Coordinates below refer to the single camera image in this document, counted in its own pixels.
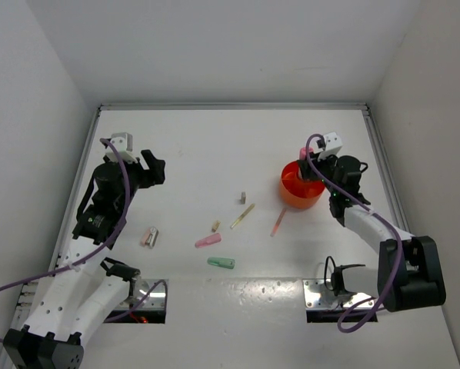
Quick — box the orange round divided container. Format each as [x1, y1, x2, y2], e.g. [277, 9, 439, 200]
[278, 161, 325, 210]

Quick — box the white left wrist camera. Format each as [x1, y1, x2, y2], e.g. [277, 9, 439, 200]
[109, 132, 136, 163]

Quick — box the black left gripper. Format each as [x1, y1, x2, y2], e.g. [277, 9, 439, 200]
[115, 149, 164, 212]

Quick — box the yellow highlighter pen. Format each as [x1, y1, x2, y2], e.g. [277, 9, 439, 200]
[230, 203, 255, 230]

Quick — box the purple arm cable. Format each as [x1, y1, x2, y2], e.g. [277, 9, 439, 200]
[305, 133, 406, 334]
[0, 138, 168, 343]

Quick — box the metal base plate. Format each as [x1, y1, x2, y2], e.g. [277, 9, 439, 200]
[112, 279, 166, 314]
[302, 278, 375, 311]

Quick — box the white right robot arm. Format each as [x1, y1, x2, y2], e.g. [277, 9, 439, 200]
[297, 155, 446, 312]

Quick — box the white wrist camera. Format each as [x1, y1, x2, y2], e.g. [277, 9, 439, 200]
[317, 131, 343, 161]
[109, 132, 136, 163]

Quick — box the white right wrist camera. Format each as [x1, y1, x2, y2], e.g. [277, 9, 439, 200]
[317, 131, 343, 161]

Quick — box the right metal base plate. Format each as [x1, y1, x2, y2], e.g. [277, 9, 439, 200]
[302, 278, 375, 311]

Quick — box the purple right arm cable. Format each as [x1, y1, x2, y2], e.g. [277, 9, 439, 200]
[305, 133, 406, 334]

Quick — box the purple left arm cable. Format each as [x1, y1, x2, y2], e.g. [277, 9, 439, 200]
[0, 138, 168, 343]

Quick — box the small tan eraser block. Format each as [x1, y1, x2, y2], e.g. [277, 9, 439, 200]
[212, 221, 220, 232]

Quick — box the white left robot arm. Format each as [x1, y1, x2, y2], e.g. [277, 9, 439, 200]
[3, 150, 165, 368]

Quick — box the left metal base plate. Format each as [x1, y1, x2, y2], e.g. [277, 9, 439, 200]
[112, 279, 166, 314]

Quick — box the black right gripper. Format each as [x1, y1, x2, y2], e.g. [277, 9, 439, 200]
[298, 149, 340, 197]

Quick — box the pink round eraser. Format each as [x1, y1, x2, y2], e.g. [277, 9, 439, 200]
[298, 147, 312, 160]

